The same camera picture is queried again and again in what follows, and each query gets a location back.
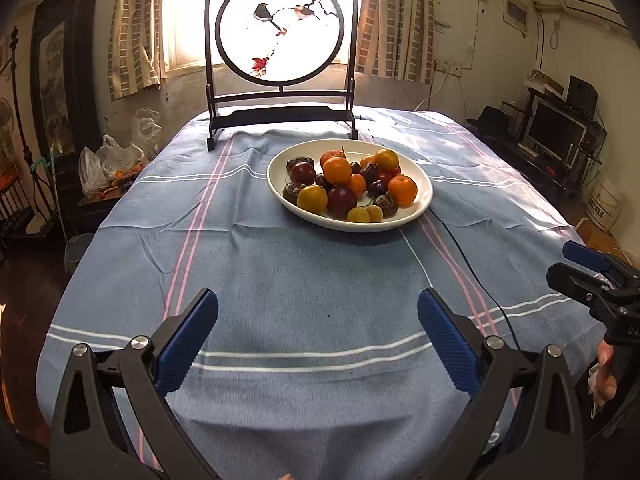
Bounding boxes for large dark red plum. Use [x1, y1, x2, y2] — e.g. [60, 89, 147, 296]
[326, 186, 358, 219]

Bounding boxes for large orange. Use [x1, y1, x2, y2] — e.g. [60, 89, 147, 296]
[323, 156, 352, 186]

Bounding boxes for person right hand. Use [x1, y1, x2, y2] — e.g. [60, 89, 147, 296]
[594, 340, 617, 408]

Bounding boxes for white bucket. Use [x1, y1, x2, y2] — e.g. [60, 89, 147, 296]
[586, 174, 626, 232]

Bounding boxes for computer monitor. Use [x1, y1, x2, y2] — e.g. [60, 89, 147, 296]
[525, 101, 587, 167]

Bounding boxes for blue striped tablecloth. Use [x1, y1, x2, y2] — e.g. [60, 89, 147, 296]
[36, 107, 603, 479]

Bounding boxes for small green lime fruit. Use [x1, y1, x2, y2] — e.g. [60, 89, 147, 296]
[364, 204, 384, 223]

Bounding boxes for brown wrinkled fruit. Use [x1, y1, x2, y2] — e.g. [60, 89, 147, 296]
[373, 192, 399, 219]

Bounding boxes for black hat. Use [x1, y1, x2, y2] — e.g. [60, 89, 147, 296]
[466, 106, 509, 136]

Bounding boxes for mandarin orange right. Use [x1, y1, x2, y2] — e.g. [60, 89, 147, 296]
[387, 174, 418, 208]

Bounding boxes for small mandarin orange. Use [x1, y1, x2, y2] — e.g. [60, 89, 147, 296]
[346, 174, 368, 198]

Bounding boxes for yellow orange fruit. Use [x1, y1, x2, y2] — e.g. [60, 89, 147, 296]
[374, 148, 400, 174]

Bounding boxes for plastic bags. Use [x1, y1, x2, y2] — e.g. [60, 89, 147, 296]
[78, 107, 163, 197]

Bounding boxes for yellow-green round fruit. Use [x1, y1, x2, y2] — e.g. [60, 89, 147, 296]
[296, 184, 328, 214]

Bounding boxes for white oval plate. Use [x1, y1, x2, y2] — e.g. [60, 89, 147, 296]
[267, 139, 434, 233]

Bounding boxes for black coat stand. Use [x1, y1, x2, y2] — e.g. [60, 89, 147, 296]
[6, 25, 56, 234]

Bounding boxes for right striped curtain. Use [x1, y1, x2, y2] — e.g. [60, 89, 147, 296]
[356, 0, 435, 84]

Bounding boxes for striped curtain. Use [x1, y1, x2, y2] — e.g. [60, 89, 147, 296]
[356, 0, 435, 84]
[106, 0, 160, 101]

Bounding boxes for left striped curtain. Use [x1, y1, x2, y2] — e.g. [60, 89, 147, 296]
[106, 0, 160, 101]

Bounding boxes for black cable on table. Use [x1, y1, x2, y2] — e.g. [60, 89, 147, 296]
[426, 206, 522, 352]

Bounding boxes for dark framed wall painting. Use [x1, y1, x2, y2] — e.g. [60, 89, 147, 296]
[29, 0, 101, 157]

